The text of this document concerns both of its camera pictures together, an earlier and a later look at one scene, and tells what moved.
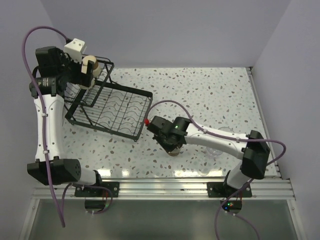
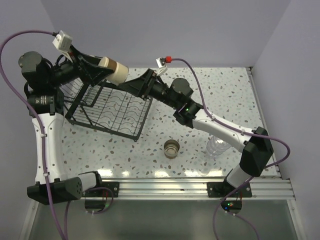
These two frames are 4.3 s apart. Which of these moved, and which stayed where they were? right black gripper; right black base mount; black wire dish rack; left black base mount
Moved: right black gripper
Stayed: black wire dish rack; right black base mount; left black base mount
